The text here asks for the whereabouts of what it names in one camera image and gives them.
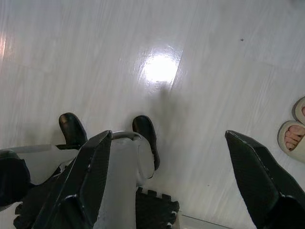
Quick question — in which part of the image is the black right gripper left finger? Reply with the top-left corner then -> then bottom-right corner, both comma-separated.
32,130 -> 112,229

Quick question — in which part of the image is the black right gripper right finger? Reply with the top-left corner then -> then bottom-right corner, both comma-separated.
224,130 -> 305,229

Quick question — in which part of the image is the beige slipper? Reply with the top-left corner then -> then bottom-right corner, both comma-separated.
277,120 -> 305,164
292,96 -> 305,125

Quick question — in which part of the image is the black robot left foot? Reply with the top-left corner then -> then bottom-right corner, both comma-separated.
59,112 -> 88,150

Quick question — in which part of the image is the black robot foot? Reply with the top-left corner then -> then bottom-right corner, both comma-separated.
132,115 -> 161,171
59,112 -> 88,150

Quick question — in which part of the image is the white flat board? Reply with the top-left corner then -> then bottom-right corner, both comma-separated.
177,213 -> 241,229

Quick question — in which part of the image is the black foam puzzle mat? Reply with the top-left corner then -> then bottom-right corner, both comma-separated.
13,167 -> 180,229

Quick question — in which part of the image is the black robot right foot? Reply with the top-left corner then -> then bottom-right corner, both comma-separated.
132,115 -> 161,171

